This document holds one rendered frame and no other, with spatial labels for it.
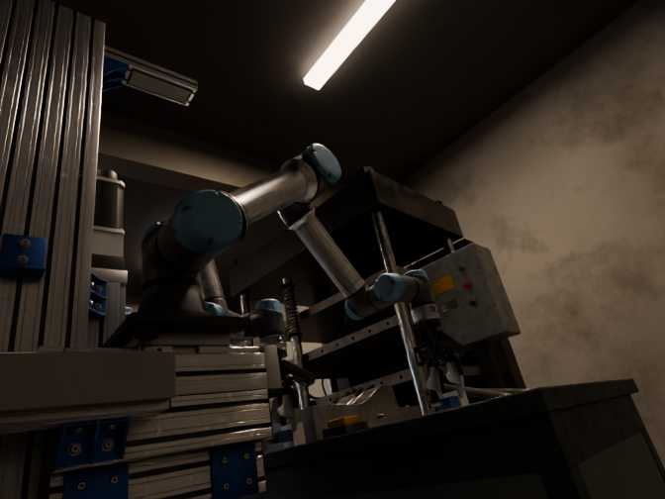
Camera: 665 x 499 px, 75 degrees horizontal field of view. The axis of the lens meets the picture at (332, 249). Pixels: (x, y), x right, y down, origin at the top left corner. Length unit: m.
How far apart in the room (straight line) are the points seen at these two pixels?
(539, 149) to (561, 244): 0.79
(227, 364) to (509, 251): 3.14
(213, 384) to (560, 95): 3.54
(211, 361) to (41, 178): 0.58
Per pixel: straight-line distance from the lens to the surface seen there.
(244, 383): 0.90
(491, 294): 1.90
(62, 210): 1.14
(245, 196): 0.94
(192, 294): 0.91
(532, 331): 3.66
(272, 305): 1.26
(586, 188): 3.63
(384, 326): 2.10
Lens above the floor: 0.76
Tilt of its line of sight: 25 degrees up
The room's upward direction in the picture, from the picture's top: 12 degrees counter-clockwise
